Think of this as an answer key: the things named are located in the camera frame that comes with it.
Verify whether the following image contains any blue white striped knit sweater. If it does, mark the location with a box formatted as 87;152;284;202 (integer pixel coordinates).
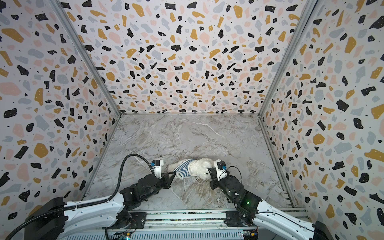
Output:
173;159;195;180

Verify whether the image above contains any white fluffy teddy bear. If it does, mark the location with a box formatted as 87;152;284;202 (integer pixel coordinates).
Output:
167;158;216;180

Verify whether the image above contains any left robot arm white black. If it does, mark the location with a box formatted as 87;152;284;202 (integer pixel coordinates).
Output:
6;172;176;240

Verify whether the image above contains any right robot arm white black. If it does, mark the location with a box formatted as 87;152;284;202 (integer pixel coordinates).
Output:
208;168;333;240

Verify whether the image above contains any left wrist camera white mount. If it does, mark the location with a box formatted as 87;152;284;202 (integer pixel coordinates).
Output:
151;160;164;179

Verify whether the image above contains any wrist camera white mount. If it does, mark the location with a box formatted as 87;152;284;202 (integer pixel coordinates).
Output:
151;160;164;179
214;160;227;182

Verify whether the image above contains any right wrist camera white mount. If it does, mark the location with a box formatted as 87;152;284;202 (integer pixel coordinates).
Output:
214;160;227;182

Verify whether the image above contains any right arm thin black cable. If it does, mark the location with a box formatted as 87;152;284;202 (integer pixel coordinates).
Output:
224;165;319;238

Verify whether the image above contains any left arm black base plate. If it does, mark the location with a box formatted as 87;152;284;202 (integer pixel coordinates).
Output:
108;212;147;230

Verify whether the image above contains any black corrugated cable conduit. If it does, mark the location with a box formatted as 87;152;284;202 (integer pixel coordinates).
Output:
4;153;155;240

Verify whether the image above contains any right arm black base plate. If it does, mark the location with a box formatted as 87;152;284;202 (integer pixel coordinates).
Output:
224;211;256;227

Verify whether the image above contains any grey vented cable duct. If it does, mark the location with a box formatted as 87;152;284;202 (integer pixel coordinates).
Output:
64;230;244;240

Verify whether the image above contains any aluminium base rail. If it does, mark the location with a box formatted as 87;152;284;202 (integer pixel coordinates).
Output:
109;208;308;231

